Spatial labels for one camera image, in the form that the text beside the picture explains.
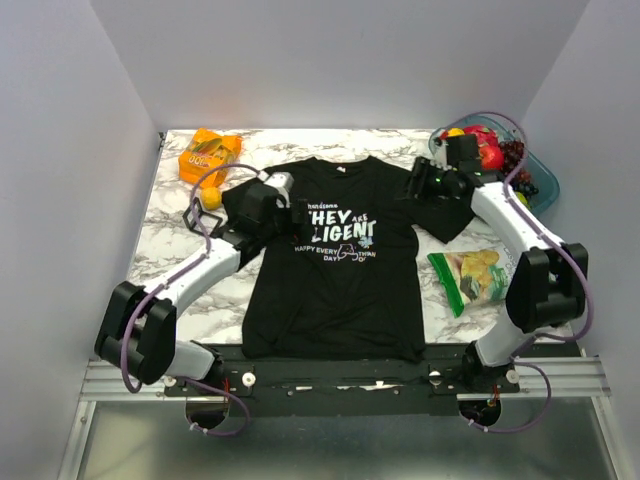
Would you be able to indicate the red apple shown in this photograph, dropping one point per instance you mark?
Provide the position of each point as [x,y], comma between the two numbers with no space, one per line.
[491,157]

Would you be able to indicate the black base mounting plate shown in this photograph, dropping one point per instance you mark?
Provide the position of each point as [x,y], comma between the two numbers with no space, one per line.
[439,385]

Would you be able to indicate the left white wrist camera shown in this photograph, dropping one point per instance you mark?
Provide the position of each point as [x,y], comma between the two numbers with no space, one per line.
[282,183]

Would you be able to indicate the green chips bag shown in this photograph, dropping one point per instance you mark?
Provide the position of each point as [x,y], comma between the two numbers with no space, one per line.
[473,278]

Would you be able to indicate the black printed t-shirt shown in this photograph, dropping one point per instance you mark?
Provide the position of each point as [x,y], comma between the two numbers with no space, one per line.
[346,287]

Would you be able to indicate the yellow lemon in basket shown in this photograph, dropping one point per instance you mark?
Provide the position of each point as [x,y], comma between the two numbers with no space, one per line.
[455,132]

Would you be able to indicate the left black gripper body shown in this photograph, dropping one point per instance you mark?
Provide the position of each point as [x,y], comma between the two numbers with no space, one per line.
[281,226]

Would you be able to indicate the loose yellow lemon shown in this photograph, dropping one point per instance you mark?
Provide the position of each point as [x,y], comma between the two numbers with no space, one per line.
[211,198]

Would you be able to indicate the black brooch display box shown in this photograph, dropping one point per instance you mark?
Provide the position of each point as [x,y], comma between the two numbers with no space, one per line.
[200,221]

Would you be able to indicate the teal plastic fruit basket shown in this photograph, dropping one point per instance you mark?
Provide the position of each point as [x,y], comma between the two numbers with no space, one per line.
[507,129]

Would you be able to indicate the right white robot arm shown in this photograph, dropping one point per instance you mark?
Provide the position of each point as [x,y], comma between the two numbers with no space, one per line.
[549,286]

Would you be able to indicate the lime green fruit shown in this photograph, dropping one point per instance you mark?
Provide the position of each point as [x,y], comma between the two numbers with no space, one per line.
[522,199]

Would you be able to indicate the dark purple grape bunch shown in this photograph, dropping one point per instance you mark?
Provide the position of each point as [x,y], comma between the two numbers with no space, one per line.
[513,153]

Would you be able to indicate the orange snack bag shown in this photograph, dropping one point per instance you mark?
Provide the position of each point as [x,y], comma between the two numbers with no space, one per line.
[206,150]

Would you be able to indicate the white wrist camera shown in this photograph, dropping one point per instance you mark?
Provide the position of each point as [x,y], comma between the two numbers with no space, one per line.
[440,153]
[282,183]

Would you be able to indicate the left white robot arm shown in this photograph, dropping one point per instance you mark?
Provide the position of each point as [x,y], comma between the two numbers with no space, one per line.
[138,331]

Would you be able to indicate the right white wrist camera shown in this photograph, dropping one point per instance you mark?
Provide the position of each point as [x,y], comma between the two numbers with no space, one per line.
[440,153]

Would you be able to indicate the red dragon fruit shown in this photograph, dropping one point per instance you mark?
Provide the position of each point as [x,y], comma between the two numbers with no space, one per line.
[485,136]

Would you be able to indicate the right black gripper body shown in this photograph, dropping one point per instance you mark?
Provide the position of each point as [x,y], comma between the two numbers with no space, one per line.
[435,183]

